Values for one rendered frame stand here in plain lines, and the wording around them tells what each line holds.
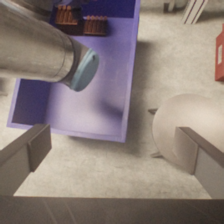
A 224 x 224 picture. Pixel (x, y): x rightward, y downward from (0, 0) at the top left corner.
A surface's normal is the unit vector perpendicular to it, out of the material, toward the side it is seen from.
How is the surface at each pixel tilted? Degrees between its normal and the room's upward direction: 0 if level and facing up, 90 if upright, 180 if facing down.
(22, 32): 79
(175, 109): 0
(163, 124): 0
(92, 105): 0
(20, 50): 87
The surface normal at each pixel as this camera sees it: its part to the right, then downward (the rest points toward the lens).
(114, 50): -0.10, -0.15
